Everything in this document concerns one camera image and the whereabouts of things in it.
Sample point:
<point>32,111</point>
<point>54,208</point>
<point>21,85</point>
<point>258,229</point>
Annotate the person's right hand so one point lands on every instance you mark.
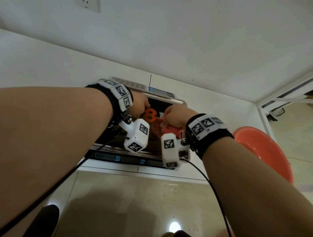
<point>177,116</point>

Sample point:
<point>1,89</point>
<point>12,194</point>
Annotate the person's left hand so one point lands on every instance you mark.
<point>138,103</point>

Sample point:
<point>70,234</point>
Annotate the person's left fingers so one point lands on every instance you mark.
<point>146,104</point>

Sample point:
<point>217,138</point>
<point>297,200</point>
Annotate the person's right fingers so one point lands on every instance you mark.
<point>165,120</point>

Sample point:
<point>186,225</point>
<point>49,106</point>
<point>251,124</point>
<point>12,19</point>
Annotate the red and black packet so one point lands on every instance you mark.
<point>154,117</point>

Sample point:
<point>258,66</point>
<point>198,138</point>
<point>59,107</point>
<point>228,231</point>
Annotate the person's left forearm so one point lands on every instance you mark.
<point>49,136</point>

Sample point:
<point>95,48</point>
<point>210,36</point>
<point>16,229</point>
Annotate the person's right forearm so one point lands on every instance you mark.
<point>247,190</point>

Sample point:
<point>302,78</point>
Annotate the black left wristband with markers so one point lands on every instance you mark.
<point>119,94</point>

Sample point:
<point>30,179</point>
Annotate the black wristband with markers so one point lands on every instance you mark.
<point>119,94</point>
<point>207,131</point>

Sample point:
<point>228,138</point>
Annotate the black right wristband with markers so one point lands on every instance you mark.
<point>207,131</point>

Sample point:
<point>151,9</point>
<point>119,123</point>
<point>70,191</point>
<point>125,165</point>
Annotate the silver electronic weighing scale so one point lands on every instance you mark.
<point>137,158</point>

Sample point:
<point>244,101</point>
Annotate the orange plastic basin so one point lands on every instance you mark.
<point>266,149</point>

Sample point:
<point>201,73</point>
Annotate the black shoe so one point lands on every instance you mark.
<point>44,222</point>
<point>179,234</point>

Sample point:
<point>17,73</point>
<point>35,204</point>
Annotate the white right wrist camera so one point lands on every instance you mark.
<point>170,149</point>

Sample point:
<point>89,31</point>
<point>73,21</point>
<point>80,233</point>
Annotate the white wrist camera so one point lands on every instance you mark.
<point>170,149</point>
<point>137,136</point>

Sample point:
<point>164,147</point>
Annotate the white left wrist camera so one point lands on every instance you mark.
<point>137,136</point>

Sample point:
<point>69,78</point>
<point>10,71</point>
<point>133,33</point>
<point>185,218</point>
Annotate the white wall socket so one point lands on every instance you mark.
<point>88,5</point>

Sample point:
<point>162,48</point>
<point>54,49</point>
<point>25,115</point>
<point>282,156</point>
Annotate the white metal frame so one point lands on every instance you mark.
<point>281,97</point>

